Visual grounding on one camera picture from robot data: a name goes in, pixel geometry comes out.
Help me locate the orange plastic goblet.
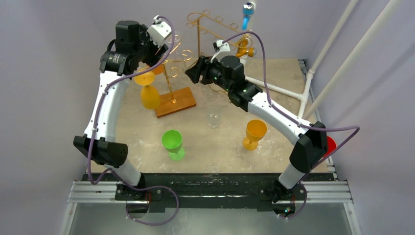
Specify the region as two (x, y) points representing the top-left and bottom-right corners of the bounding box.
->
(152, 64), (164, 75)

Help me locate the gold scroll glass rack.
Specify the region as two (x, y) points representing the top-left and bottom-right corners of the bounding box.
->
(154, 43), (196, 118)

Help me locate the tall clear flute glass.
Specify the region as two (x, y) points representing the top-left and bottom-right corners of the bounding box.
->
(165, 32), (182, 50)

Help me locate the yellow goblet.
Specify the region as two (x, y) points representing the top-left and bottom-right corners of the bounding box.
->
(242, 119), (268, 151)
(134, 71), (161, 110)

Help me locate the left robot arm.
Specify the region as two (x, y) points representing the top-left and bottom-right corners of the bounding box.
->
(73, 16), (175, 200)

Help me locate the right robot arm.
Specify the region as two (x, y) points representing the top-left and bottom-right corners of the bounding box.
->
(185, 56), (328, 199)

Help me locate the orange pipe fitting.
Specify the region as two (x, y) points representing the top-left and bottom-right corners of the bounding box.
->
(235, 36), (256, 58)

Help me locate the yellow goblet front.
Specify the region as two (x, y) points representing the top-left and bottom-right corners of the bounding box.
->
(242, 119), (268, 151)

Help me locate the green plastic goblet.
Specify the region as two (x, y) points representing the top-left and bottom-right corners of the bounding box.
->
(161, 130), (185, 161)

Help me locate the red plastic goblet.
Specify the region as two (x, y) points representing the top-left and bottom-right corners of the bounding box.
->
(324, 136), (337, 157)

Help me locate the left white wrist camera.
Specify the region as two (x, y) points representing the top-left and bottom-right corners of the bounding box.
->
(146, 15), (172, 47)

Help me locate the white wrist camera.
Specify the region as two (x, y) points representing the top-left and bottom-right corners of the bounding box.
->
(210, 40), (231, 63)
(146, 15), (172, 47)

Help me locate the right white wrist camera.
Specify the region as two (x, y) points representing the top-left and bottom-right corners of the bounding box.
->
(210, 40), (231, 63)

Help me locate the gold rectangular wire rack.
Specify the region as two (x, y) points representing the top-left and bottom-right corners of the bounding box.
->
(181, 9), (254, 61)

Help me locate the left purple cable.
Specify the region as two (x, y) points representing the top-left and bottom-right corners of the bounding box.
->
(87, 15), (180, 226)

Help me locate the purple cable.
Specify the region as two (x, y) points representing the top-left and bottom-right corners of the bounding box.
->
(222, 30), (361, 220)
(87, 15), (180, 226)

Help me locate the white pvc pipe frame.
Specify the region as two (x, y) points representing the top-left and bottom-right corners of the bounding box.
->
(248, 0), (414, 118)

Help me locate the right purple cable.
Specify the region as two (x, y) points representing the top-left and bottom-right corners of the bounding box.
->
(222, 30), (361, 220)

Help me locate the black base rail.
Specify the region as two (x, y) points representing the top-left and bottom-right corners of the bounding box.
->
(67, 172), (353, 213)

